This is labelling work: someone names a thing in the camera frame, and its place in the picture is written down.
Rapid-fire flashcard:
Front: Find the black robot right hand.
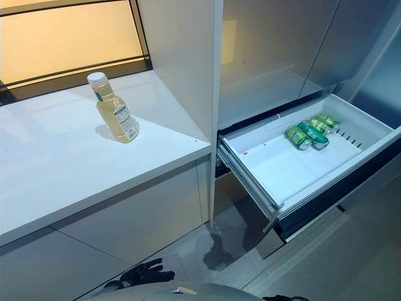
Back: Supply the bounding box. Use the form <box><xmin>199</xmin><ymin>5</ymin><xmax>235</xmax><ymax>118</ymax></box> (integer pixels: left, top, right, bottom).
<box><xmin>262</xmin><ymin>293</ymin><xmax>301</xmax><ymax>301</ymax></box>

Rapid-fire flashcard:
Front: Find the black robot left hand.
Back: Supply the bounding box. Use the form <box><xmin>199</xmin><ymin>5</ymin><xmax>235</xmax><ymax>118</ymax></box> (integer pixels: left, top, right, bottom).
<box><xmin>120</xmin><ymin>258</ymin><xmax>175</xmax><ymax>291</ymax></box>

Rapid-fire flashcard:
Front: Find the yellow drink bottle white cap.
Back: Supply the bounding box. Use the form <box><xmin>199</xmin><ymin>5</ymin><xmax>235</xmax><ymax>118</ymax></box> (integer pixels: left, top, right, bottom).
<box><xmin>87</xmin><ymin>72</ymin><xmax>139</xmax><ymax>144</ymax></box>

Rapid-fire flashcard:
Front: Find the white fridge drawer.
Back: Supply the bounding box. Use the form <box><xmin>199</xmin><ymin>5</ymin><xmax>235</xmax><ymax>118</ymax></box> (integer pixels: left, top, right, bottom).
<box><xmin>217</xmin><ymin>93</ymin><xmax>401</xmax><ymax>220</ymax></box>

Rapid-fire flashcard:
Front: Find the stainless steel fridge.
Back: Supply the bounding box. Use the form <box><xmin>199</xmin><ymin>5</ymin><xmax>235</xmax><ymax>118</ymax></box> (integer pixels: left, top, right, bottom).
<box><xmin>216</xmin><ymin>0</ymin><xmax>401</xmax><ymax>261</ymax></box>

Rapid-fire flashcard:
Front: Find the silver robot torso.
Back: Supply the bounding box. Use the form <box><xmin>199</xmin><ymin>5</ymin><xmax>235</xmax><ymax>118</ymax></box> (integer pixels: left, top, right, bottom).
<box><xmin>93</xmin><ymin>283</ymin><xmax>261</xmax><ymax>301</ymax></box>

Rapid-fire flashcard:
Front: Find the light green drink can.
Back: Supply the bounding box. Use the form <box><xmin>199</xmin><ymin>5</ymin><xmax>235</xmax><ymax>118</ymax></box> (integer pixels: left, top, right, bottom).
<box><xmin>310</xmin><ymin>115</ymin><xmax>341</xmax><ymax>135</ymax></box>
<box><xmin>284</xmin><ymin>125</ymin><xmax>313</xmax><ymax>151</ymax></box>

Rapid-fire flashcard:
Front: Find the dark green drink can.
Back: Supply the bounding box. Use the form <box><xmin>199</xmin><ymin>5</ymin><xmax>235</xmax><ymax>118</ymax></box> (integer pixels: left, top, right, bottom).
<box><xmin>296</xmin><ymin>121</ymin><xmax>330</xmax><ymax>151</ymax></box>

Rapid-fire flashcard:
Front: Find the tall white cabinet panel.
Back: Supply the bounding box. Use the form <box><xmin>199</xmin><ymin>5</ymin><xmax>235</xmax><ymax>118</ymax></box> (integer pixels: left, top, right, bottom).
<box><xmin>137</xmin><ymin>0</ymin><xmax>225</xmax><ymax>226</ymax></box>

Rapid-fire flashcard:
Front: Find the black framed lit yellow panel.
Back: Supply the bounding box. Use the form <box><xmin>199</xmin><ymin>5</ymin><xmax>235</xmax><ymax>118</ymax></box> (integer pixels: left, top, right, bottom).
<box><xmin>0</xmin><ymin>0</ymin><xmax>154</xmax><ymax>106</ymax></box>

